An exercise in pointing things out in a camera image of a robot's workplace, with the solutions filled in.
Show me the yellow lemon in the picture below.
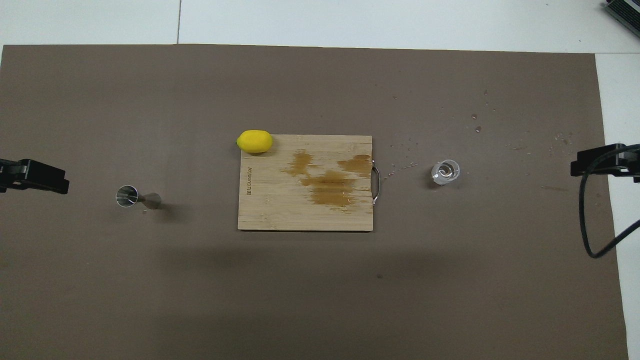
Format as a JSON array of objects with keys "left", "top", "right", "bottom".
[{"left": 236, "top": 129, "right": 274, "bottom": 154}]

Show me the brown table mat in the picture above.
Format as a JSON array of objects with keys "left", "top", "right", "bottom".
[{"left": 0, "top": 44, "right": 630, "bottom": 360}]

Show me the wooden cutting board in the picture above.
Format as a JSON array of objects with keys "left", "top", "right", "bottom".
[{"left": 237, "top": 134, "right": 382, "bottom": 232}]

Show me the clear glass cup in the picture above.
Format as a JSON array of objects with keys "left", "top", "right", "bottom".
[{"left": 431, "top": 159, "right": 461, "bottom": 187}]

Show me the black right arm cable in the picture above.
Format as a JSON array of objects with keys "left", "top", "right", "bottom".
[{"left": 578, "top": 143, "right": 640, "bottom": 259}]

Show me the steel jigger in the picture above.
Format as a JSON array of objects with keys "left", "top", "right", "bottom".
[{"left": 116, "top": 184, "right": 163, "bottom": 210}]

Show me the grey ribbed device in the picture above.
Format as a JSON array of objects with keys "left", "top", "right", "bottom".
[{"left": 602, "top": 0, "right": 640, "bottom": 38}]

